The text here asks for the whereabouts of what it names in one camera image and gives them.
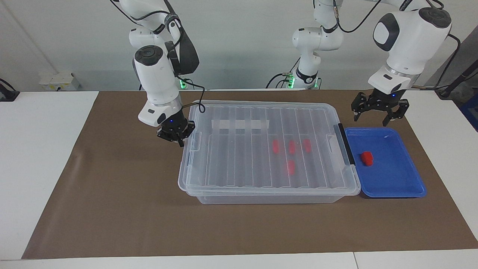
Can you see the clear ribbed plastic lid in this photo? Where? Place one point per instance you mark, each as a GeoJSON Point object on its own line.
{"type": "Point", "coordinates": [242, 157]}

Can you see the white wall power outlet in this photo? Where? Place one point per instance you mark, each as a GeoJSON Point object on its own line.
{"type": "Point", "coordinates": [59, 81]}

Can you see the brown table mat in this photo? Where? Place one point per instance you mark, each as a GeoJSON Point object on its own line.
{"type": "Point", "coordinates": [112, 186]}

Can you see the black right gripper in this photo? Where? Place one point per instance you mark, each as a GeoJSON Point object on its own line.
{"type": "Point", "coordinates": [174, 122]}

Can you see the blue plastic tray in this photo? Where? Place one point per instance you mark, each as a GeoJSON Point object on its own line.
{"type": "Point", "coordinates": [392, 175]}

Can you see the clear plastic storage box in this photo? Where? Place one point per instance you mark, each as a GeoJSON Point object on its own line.
{"type": "Point", "coordinates": [261, 199]}

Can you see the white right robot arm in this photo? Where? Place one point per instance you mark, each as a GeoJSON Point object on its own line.
{"type": "Point", "coordinates": [157, 78]}

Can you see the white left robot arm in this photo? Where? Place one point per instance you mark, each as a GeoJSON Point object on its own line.
{"type": "Point", "coordinates": [407, 41]}

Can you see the blue crate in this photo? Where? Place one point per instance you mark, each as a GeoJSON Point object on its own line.
{"type": "Point", "coordinates": [471, 116]}

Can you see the black stand pole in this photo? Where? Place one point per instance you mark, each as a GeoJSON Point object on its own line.
{"type": "Point", "coordinates": [457, 80]}

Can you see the black box latch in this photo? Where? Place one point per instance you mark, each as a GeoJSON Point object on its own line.
{"type": "Point", "coordinates": [345, 144]}

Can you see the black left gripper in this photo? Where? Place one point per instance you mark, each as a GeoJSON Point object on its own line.
{"type": "Point", "coordinates": [384, 101]}

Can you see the red block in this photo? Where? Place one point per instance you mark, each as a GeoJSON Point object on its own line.
{"type": "Point", "coordinates": [275, 146]}
{"type": "Point", "coordinates": [291, 147]}
{"type": "Point", "coordinates": [307, 145]}
{"type": "Point", "coordinates": [367, 158]}
{"type": "Point", "coordinates": [291, 168]}

